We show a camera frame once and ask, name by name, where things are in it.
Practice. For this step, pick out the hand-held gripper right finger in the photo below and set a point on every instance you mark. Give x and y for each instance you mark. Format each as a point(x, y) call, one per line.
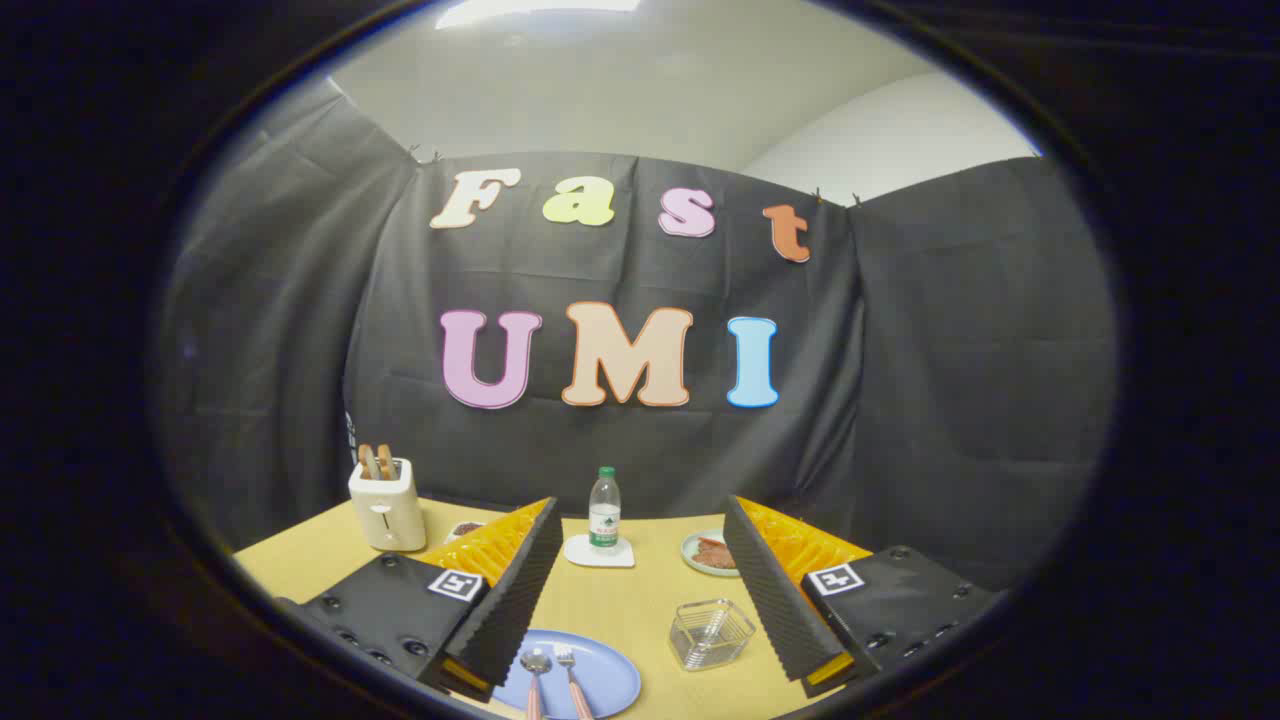
point(770, 600)

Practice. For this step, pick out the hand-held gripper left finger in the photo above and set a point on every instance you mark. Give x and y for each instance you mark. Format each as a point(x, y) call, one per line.
point(520, 590)

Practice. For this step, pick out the brown meat steak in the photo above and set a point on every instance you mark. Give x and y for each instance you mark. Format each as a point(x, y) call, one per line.
point(715, 555)

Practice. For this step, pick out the white square coaster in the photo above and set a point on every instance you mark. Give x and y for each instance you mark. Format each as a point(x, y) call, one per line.
point(585, 555)

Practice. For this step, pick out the white divided snack dish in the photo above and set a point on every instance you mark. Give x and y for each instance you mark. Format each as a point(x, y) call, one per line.
point(465, 529)

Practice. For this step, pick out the pale green food plate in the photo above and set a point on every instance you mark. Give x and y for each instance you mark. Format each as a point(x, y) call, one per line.
point(691, 555)

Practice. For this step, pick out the clear water bottle green cap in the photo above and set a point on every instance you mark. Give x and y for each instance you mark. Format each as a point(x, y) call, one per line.
point(604, 515)

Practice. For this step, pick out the blue plate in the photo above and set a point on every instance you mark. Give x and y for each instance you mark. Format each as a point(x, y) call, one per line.
point(610, 675)

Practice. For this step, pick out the cream toaster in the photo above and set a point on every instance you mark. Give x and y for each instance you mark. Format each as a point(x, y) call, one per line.
point(388, 515)

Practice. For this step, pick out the toasted bread slice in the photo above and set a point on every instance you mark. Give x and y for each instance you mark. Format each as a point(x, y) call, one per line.
point(386, 460)
point(367, 463)

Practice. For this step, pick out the black backdrop cloth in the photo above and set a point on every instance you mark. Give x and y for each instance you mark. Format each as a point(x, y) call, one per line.
point(900, 400)

